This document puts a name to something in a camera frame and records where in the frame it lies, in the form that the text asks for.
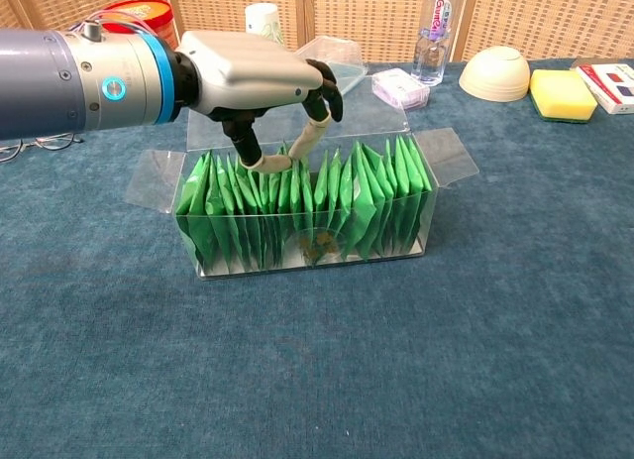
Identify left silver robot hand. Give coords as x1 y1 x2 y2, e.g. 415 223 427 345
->
175 30 344 175

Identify clear plastic box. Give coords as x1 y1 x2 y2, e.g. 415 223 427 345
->
121 89 480 282

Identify clear food container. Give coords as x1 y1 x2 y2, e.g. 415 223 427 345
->
294 35 370 96

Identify red cylindrical tub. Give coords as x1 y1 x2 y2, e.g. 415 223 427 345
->
101 0 178 52

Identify white red card box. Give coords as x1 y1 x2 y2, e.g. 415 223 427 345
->
569 57 634 116

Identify stack of white paper cups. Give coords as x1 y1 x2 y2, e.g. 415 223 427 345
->
244 2 286 49

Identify wicker folding screen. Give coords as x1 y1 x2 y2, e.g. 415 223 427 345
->
0 0 634 73

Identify small purple plastic case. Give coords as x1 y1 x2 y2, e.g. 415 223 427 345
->
370 67 431 113

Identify clear plastic water bottle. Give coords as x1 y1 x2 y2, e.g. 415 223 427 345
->
410 0 463 87

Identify cream upturned bowl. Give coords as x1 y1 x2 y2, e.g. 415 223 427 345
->
458 45 532 103

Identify thin-framed eyeglasses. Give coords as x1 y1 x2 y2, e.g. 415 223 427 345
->
0 133 83 164

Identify yellow green sponge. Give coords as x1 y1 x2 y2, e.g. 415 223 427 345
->
528 68 599 124

